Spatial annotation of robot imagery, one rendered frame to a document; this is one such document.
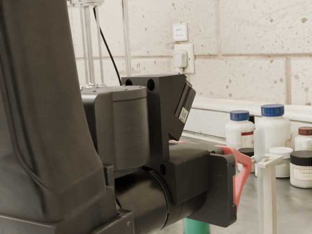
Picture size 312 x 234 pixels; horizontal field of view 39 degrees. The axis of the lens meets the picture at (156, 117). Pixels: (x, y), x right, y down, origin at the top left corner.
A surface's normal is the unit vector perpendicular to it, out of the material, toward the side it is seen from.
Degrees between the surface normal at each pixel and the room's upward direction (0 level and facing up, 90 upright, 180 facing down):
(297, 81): 90
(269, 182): 90
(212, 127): 90
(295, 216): 0
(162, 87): 89
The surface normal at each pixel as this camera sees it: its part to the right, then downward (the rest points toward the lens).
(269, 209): -0.65, 0.16
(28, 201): -0.49, 0.27
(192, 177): 0.76, 0.05
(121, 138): 0.30, 0.12
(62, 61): 0.89, 0.01
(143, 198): 0.65, -0.41
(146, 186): 0.48, -0.68
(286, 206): -0.06, -0.99
